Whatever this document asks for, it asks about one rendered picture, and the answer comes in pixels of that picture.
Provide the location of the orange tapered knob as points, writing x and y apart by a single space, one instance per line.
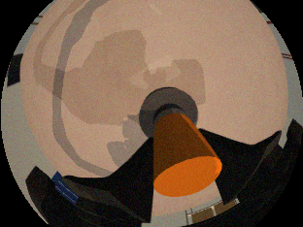
182 161

